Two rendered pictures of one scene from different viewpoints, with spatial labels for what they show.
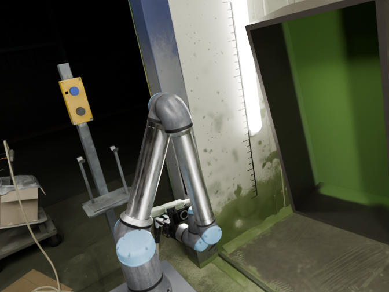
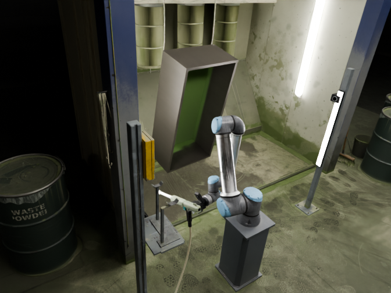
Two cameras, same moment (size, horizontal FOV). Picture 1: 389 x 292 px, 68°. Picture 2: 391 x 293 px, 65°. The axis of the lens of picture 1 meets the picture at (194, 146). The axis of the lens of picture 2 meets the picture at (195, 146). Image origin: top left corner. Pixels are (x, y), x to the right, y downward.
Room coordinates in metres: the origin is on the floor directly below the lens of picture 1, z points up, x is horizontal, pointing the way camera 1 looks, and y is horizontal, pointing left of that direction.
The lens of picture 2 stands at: (1.61, 2.09, 2.35)
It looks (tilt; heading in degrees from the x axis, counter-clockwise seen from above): 30 degrees down; 265
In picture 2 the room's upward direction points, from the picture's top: 4 degrees clockwise
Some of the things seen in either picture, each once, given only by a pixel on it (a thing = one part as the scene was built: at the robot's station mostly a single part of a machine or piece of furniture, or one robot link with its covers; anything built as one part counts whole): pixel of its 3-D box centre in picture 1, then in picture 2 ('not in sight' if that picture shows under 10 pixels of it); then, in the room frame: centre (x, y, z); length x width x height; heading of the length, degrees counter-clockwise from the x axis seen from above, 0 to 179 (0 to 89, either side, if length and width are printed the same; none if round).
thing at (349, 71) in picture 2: not in sight; (326, 147); (0.03, -0.55, 0.82); 0.05 x 0.05 x 1.64; 30
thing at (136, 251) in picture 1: (138, 256); (250, 200); (1.00, 0.31, 0.83); 0.17 x 0.15 x 0.18; 18
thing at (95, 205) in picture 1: (104, 176); (161, 212); (1.66, 0.58, 0.95); 0.26 x 0.15 x 0.32; 120
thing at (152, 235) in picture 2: (110, 200); (158, 232); (1.68, 0.59, 0.78); 0.31 x 0.23 x 0.01; 120
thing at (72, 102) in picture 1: (76, 101); (145, 156); (1.75, 0.63, 1.42); 0.12 x 0.06 x 0.26; 120
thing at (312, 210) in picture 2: not in sight; (306, 207); (0.03, -0.55, 0.01); 0.20 x 0.20 x 0.01; 30
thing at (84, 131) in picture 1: (102, 189); (139, 236); (1.80, 0.66, 0.82); 0.06 x 0.06 x 1.64; 30
